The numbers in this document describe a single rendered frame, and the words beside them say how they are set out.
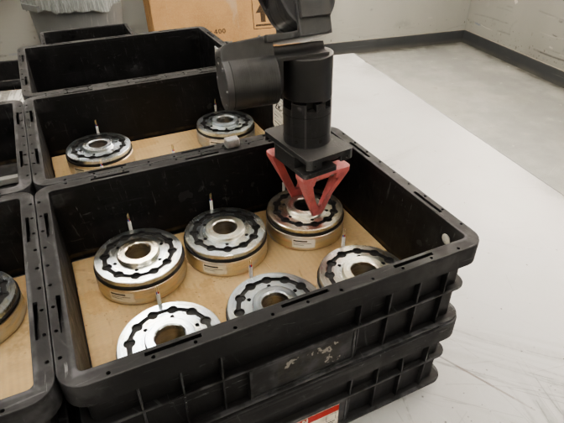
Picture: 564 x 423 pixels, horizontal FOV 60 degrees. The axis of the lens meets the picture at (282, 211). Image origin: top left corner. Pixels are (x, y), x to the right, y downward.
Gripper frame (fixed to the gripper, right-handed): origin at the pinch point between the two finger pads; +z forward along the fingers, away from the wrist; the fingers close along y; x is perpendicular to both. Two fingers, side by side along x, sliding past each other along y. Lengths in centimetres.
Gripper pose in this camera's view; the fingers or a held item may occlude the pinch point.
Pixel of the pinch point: (306, 201)
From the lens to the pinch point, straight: 64.7
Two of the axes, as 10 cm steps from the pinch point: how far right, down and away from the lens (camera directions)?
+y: 5.2, 4.8, -7.1
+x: 8.5, -3.1, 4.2
